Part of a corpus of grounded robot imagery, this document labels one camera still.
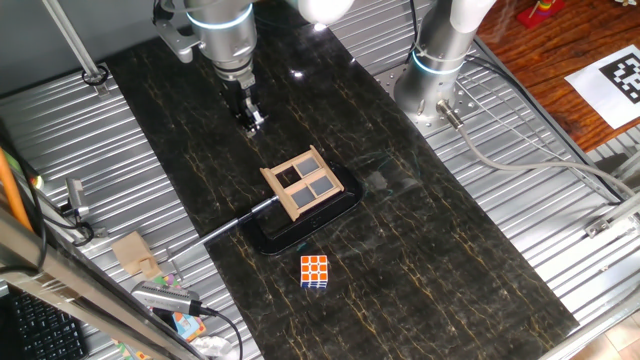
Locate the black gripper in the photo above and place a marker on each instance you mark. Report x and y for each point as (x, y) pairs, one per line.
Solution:
(237, 92)

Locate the small wooden sliding window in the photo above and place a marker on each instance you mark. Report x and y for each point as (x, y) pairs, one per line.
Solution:
(299, 181)

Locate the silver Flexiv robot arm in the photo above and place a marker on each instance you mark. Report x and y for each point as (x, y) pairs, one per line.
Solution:
(225, 40)

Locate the black C-clamp with steel screw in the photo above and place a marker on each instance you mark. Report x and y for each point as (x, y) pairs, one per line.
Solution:
(280, 240)

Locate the orange white Rubik's cube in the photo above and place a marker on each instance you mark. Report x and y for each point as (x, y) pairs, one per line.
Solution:
(314, 270)

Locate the plain wooden toy block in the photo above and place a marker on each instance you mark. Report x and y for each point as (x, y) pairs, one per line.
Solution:
(131, 252)

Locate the thin metal stand pole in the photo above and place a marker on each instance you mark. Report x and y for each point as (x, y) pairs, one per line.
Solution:
(75, 42)

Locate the black marble pattern mat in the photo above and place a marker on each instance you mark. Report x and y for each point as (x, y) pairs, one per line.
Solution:
(400, 250)

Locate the colourful picture cards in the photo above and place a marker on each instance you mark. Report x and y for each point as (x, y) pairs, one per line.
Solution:
(187, 325)

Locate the small yellow green disc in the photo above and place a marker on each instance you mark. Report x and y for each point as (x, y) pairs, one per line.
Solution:
(37, 182)

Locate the crumpled white plastic wrap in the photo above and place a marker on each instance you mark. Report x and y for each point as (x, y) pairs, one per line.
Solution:
(210, 346)

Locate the orange pole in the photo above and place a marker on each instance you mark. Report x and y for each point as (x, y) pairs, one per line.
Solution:
(11, 192)

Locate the black computer keyboard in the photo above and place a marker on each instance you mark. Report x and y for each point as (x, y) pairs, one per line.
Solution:
(45, 332)

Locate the brown wooden table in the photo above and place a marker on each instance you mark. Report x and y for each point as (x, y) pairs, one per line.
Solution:
(550, 45)

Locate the white paper with black marker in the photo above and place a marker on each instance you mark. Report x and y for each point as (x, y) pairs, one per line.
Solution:
(600, 95)

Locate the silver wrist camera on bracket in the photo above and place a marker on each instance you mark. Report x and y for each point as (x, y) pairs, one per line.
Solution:
(172, 37)

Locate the small silver camera on mount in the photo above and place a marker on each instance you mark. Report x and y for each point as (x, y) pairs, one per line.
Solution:
(76, 195)

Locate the silver depth camera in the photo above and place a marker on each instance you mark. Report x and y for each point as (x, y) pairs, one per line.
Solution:
(165, 297)

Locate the aluminium frame beam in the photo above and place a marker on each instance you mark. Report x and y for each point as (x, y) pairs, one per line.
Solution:
(75, 290)

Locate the metal corner bracket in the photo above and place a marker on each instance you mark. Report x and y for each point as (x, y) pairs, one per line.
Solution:
(607, 222)

